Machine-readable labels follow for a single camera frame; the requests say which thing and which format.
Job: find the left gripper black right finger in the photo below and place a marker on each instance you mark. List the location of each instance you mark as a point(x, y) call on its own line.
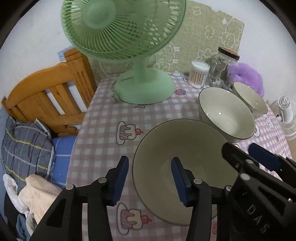
point(198, 195)

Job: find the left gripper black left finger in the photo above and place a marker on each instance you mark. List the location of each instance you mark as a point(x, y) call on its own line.
point(63, 219)

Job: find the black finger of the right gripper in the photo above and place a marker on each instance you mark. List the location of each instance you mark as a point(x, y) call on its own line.
point(259, 206)
point(284, 168)

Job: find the floral ceramic bowl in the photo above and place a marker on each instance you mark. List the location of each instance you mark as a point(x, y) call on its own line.
point(167, 161)
point(251, 98)
point(226, 113)

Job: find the peach cloth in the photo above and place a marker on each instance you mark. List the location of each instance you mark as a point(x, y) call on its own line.
point(38, 195)

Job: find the blue clothes pile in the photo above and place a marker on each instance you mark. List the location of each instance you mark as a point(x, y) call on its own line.
point(25, 226)

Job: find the white clip fan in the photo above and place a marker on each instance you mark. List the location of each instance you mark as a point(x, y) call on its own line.
point(284, 110)

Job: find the white plastic bag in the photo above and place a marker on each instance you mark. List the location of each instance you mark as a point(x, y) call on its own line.
point(12, 191)

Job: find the blue bed sheet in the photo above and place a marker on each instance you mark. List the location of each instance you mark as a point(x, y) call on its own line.
point(64, 147)

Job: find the grey plaid pillow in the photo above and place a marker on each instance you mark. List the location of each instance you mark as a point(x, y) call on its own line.
point(27, 149)

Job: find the purple plush toy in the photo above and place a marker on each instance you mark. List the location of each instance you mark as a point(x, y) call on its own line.
point(243, 73)

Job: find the pink checkered tablecloth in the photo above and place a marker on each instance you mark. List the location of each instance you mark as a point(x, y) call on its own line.
point(113, 129)

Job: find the glass jar with lid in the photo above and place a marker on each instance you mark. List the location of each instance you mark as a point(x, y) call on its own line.
point(218, 71)

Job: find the cotton swab container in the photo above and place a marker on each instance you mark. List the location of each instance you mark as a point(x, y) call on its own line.
point(198, 74)

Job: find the wooden bed headboard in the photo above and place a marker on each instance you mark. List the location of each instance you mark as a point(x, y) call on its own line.
point(45, 95)

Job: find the green desk fan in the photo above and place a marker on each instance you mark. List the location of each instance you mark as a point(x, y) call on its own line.
point(126, 31)

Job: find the green patterned wall mat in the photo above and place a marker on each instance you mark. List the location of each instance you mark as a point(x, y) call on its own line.
point(203, 31)

